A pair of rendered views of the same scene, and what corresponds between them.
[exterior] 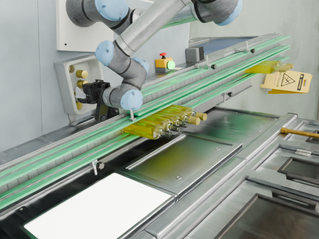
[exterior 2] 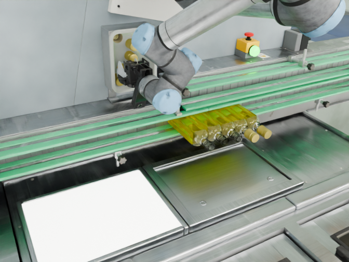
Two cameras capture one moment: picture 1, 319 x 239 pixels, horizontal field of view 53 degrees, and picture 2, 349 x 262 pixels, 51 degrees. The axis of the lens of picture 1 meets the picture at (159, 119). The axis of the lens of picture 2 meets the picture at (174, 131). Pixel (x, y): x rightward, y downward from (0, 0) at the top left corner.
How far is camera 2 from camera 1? 0.30 m
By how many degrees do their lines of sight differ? 17
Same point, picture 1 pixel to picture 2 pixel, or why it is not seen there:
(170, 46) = (264, 24)
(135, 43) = (179, 37)
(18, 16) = not seen: outside the picture
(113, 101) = (147, 95)
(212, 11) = (294, 17)
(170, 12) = (230, 8)
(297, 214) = not seen: outside the picture
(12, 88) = (47, 49)
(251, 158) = (306, 206)
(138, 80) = (181, 79)
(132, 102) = (165, 105)
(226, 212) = not seen: outside the picture
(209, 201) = (222, 247)
